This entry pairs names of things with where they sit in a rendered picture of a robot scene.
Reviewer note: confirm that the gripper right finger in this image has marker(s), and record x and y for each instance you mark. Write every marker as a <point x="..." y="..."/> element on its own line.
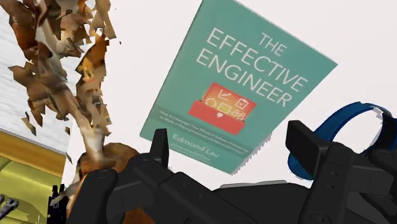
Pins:
<point x="335" y="180"/>

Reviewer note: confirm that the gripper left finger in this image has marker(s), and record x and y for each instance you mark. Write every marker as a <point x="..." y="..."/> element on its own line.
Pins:
<point x="149" y="186"/>

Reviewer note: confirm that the blue headphones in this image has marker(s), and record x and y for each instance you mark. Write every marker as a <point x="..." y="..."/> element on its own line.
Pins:
<point x="338" y="121"/>

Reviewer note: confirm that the teal book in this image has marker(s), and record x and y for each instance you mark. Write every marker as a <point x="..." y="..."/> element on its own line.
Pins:
<point x="235" y="86"/>

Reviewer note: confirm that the brown dried plant in pot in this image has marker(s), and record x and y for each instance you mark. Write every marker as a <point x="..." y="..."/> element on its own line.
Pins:
<point x="62" y="71"/>

